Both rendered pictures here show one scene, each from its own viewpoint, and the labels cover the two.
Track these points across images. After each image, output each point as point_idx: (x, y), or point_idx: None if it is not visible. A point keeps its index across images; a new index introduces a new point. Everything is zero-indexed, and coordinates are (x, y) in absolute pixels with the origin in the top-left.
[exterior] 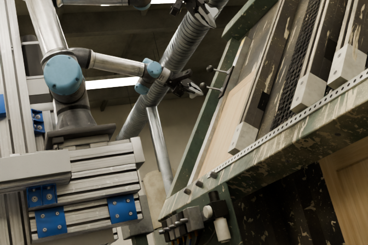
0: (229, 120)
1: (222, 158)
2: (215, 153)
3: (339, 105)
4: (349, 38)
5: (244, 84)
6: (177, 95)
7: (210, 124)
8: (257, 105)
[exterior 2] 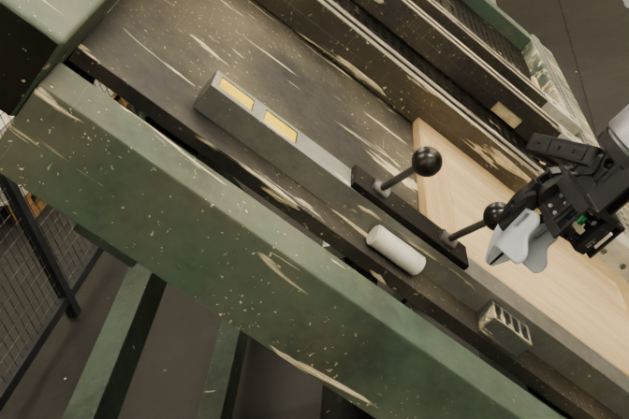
0: (539, 279)
1: (626, 325)
2: (616, 347)
3: (593, 144)
4: (538, 87)
5: (450, 198)
6: (604, 245)
7: (550, 334)
8: None
